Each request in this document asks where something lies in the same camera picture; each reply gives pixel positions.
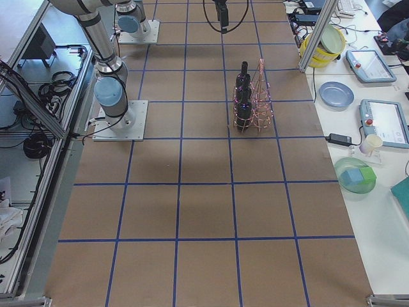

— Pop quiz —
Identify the aluminium frame post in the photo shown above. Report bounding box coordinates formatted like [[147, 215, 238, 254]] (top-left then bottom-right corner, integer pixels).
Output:
[[298, 0, 337, 73]]

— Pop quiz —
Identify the copper wire wine basket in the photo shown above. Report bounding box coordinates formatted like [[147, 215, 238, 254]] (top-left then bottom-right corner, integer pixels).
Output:
[[233, 58, 274, 133]]

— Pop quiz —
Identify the teal tray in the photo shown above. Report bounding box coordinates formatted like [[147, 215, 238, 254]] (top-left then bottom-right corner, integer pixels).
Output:
[[390, 177, 409, 218]]

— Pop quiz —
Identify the teach pendant lower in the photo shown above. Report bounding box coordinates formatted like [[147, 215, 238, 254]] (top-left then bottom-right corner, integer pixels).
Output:
[[359, 99, 408, 149]]

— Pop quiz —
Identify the paper cup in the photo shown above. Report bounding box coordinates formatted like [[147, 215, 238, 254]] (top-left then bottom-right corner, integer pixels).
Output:
[[359, 134, 383, 155]]

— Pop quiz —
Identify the teach pendant upper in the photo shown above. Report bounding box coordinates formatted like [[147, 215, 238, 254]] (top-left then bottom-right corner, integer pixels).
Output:
[[345, 50, 397, 83]]

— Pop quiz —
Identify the green plate in basket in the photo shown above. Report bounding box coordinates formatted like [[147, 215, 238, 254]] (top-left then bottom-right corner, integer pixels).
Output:
[[320, 24, 344, 54]]

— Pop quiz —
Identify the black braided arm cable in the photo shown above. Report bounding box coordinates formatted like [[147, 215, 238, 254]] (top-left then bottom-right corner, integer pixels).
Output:
[[202, 0, 251, 33]]

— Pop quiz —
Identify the blue plate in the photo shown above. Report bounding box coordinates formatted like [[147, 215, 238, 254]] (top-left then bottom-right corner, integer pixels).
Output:
[[319, 81, 355, 110]]

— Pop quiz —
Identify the black power adapter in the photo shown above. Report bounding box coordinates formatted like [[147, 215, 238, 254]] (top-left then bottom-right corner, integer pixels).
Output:
[[294, 14, 319, 26]]

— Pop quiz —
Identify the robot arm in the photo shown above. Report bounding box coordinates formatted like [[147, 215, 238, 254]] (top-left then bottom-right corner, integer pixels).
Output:
[[116, 1, 151, 38], [51, 1, 150, 131]]

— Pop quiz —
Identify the black power brick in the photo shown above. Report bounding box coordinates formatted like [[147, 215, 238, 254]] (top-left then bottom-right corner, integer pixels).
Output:
[[325, 133, 352, 147]]

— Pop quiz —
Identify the green bowl with blocks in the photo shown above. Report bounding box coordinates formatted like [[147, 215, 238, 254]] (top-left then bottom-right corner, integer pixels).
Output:
[[334, 157, 377, 194]]

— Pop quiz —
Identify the teach pendant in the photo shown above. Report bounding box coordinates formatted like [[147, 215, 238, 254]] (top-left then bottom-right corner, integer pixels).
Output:
[[359, 99, 408, 149], [345, 50, 397, 83]]

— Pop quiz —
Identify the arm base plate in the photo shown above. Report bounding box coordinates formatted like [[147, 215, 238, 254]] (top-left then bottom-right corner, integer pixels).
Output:
[[119, 19, 160, 45], [92, 100, 148, 141]]

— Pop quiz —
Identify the yellow rimmed wooden basket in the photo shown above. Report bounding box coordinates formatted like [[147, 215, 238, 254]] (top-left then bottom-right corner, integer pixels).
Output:
[[309, 29, 346, 68]]

